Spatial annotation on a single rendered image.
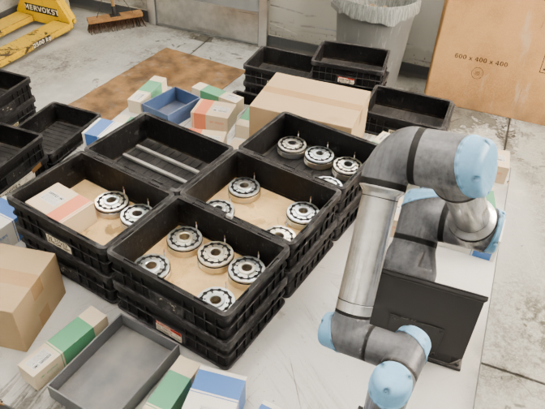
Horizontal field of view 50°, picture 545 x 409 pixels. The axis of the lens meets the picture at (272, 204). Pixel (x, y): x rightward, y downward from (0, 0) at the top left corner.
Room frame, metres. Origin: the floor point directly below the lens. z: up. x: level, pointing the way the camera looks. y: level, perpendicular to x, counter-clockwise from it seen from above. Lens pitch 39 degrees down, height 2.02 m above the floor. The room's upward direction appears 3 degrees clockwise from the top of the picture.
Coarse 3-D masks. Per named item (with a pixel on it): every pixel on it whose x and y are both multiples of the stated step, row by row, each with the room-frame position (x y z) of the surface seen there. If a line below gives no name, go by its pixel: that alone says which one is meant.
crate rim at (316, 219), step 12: (228, 156) 1.57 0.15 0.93; (252, 156) 1.58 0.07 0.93; (216, 168) 1.50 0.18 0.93; (312, 180) 1.46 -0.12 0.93; (180, 192) 1.37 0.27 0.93; (336, 192) 1.40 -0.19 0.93; (204, 204) 1.32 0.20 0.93; (324, 204) 1.34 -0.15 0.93; (324, 216) 1.32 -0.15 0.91; (312, 228) 1.26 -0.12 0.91; (288, 240) 1.18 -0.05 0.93; (300, 240) 1.20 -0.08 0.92
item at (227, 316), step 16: (160, 208) 1.29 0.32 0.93; (144, 224) 1.22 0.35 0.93; (240, 224) 1.24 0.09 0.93; (272, 240) 1.18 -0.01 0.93; (112, 256) 1.09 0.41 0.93; (288, 256) 1.14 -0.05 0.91; (144, 272) 1.04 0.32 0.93; (272, 272) 1.08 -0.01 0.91; (176, 288) 0.99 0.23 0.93; (256, 288) 1.01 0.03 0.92; (192, 304) 0.96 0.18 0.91; (208, 304) 0.94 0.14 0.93; (240, 304) 0.95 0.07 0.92; (224, 320) 0.91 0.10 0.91
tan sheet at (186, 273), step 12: (204, 240) 1.27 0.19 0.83; (156, 252) 1.21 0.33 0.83; (168, 252) 1.22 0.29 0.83; (180, 264) 1.17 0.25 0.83; (192, 264) 1.17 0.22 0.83; (180, 276) 1.13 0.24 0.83; (192, 276) 1.13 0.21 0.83; (204, 276) 1.13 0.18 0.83; (216, 276) 1.13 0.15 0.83; (192, 288) 1.08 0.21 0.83; (204, 288) 1.08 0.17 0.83; (228, 288) 1.09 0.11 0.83
